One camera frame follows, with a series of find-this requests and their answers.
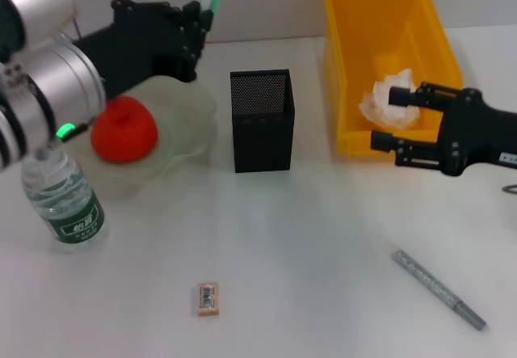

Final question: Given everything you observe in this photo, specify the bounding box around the orange fruit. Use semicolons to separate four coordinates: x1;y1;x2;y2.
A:
90;95;159;163

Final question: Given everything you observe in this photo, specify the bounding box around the translucent glass fruit plate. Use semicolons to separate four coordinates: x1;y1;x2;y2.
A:
86;75;219;197

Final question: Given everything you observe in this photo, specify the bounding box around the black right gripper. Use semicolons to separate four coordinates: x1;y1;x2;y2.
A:
370;82;517;177

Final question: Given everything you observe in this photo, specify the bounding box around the yellow plastic bin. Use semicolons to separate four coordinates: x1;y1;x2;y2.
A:
322;0;464;155

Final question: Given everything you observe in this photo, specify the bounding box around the black mesh pen holder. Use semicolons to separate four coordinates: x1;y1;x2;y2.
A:
229;68;296;174

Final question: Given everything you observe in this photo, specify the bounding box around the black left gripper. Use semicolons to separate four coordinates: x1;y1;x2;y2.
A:
72;0;214;100

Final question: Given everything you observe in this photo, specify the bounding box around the clear green-label water bottle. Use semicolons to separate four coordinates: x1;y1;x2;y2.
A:
20;147;107;254

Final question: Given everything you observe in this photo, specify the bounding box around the white paper ball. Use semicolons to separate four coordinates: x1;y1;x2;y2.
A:
358;68;424;131

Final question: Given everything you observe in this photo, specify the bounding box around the grey glitter pen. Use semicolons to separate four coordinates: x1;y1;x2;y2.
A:
390;250;487;330

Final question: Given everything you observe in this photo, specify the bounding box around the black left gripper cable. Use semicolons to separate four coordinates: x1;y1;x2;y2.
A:
72;120;99;137

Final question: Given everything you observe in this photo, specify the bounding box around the beige eraser with barcode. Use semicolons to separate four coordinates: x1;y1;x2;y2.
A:
195;280;221;318

